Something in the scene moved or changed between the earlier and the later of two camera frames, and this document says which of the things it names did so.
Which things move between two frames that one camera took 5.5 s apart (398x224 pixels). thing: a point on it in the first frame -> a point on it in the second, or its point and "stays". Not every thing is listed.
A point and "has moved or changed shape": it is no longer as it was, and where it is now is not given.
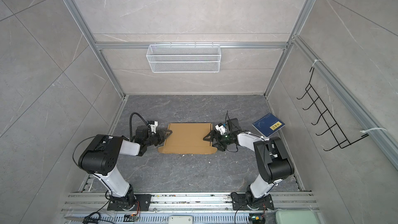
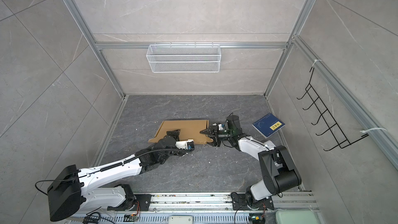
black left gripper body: (155, 139) -> (174, 135)
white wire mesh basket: (184, 58) stays
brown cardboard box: (187, 138) has moved or changed shape
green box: (296, 217) stays
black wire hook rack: (333, 129) stays
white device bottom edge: (180, 219) stays
